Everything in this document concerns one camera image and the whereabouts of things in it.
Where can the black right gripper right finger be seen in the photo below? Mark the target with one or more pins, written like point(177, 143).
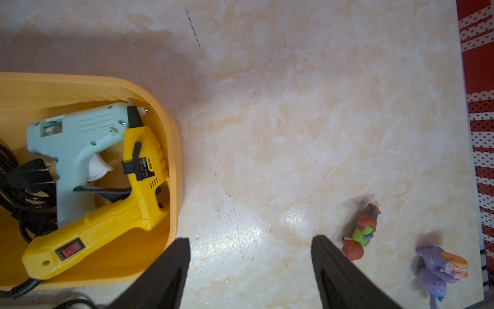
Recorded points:
point(340, 283)

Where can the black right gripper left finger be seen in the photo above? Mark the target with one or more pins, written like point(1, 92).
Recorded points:
point(163, 283)

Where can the yellow hot glue gun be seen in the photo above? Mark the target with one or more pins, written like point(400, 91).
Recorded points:
point(117, 211)

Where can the mint green glue gun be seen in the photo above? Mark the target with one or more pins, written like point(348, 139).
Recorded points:
point(74, 141)

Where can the yellow plastic storage box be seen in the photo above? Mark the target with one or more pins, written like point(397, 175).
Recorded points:
point(30, 97)

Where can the purple toy figure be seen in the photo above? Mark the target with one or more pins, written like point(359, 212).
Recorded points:
point(440, 269)

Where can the red green toy keychain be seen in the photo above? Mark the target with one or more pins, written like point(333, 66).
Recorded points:
point(353, 247)

